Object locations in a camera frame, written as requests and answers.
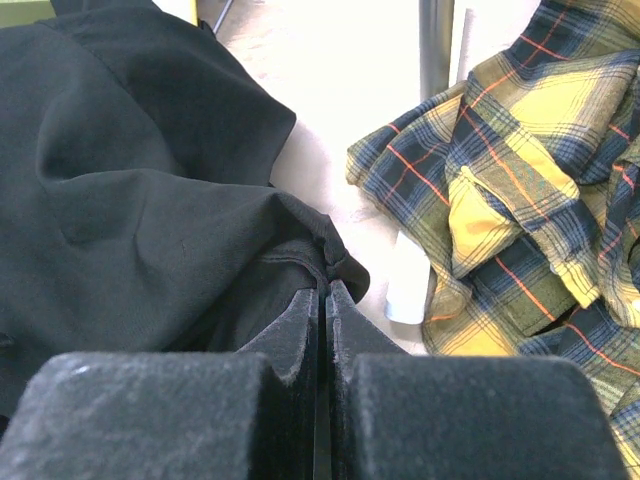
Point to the small whiteboard yellow frame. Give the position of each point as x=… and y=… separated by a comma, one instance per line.
x=213, y=12

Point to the white metal clothes rack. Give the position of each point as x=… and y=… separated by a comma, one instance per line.
x=412, y=281

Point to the green plastic laundry bin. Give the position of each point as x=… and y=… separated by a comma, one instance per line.
x=24, y=12

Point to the yellow plaid shirt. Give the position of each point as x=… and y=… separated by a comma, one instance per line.
x=521, y=184

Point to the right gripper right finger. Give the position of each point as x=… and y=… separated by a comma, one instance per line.
x=398, y=416

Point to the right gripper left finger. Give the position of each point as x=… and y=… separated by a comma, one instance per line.
x=243, y=415

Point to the black t-shirt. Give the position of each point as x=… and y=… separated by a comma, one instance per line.
x=137, y=213

